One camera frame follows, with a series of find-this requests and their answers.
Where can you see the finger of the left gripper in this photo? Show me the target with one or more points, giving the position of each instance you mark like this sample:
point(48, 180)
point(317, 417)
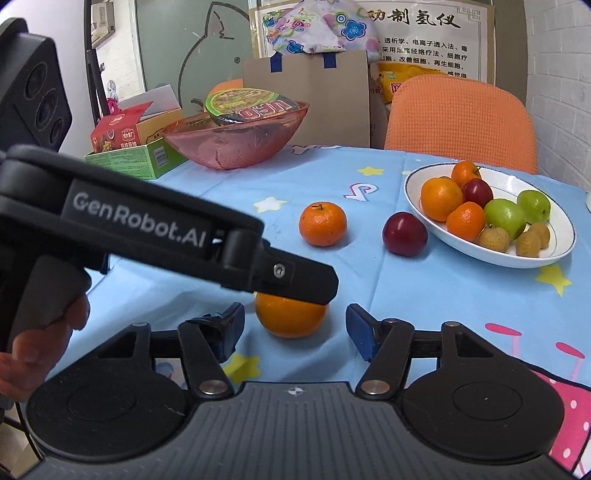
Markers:
point(285, 275)

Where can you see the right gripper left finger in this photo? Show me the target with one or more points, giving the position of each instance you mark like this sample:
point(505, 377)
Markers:
point(207, 342)

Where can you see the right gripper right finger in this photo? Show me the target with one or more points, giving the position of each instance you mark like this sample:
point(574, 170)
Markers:
point(386, 346)

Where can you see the large orange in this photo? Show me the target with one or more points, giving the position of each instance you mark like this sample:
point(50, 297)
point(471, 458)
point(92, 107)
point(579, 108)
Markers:
point(440, 197)
point(287, 318)

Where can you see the brown longan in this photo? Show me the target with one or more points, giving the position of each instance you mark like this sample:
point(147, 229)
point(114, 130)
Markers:
point(528, 245)
point(543, 232)
point(495, 239)

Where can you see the large orange front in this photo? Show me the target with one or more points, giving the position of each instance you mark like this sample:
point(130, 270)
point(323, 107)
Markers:
point(440, 197)

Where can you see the green jujube front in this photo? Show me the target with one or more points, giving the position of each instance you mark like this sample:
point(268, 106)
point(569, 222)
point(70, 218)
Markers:
point(535, 205)

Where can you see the green jujube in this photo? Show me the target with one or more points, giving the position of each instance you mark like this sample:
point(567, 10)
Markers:
point(506, 214)
point(535, 205)

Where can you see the person's left hand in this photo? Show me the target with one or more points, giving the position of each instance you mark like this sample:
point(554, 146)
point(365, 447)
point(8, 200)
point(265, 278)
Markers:
point(36, 352)

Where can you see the left tangerine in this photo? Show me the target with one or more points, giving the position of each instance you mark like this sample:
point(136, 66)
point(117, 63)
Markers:
point(323, 224)

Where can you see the blue cartoon tablecloth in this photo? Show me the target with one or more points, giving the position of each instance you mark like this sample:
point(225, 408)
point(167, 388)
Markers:
point(539, 315)

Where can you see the red snack box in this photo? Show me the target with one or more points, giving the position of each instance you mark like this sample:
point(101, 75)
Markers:
point(122, 129)

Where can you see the front red plum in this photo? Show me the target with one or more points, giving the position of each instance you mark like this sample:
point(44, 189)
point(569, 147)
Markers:
point(405, 235)

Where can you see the red plum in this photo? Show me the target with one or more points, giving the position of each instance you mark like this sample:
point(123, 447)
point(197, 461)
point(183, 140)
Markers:
point(478, 191)
point(405, 235)

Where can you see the green cardboard box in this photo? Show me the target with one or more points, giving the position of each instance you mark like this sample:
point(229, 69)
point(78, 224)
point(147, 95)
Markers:
point(148, 161)

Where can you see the black stand pole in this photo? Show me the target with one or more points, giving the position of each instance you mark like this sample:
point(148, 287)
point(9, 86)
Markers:
point(97, 97)

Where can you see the right tangerine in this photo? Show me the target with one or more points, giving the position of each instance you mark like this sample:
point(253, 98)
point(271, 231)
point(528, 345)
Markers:
point(467, 221)

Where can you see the green jujube rear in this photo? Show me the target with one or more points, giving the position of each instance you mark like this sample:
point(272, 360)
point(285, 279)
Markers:
point(506, 214)

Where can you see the instant noodle cup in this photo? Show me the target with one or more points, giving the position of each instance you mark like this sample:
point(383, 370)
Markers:
point(244, 105)

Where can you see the rear red plum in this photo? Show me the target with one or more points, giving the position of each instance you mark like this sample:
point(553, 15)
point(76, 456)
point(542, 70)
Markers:
point(478, 191)

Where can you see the brown cardboard box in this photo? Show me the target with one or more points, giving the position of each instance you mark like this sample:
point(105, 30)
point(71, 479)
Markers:
point(335, 86)

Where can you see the back tangerine with stem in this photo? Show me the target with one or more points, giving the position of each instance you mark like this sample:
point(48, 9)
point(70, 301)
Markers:
point(464, 172)

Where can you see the orange plastic item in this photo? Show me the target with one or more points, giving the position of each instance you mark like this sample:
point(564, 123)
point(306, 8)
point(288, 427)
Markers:
point(225, 85)

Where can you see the white ceramic plate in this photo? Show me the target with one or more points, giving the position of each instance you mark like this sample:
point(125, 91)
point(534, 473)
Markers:
point(562, 231)

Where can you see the yellow snack bag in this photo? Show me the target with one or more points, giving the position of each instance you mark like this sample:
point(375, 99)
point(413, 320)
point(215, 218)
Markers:
point(392, 75)

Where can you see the orange mesh chair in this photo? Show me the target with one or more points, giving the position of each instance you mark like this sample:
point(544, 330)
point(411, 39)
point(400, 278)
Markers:
point(462, 119)

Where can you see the floral fabric bundle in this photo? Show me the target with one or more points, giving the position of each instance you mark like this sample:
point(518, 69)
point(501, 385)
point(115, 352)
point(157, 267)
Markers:
point(318, 27)

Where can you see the white wall poster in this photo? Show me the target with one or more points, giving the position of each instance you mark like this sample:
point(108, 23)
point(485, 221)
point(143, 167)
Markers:
point(456, 37)

